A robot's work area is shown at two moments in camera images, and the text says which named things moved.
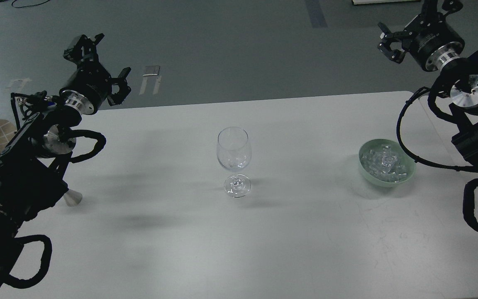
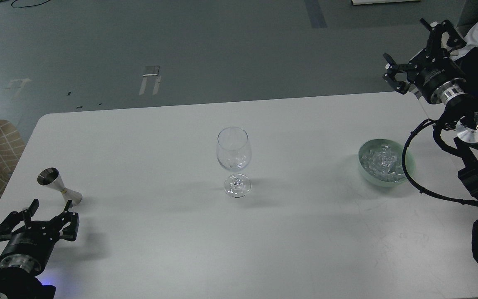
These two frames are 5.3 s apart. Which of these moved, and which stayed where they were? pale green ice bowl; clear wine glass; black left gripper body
Moved: black left gripper body
Stayed: pale green ice bowl; clear wine glass
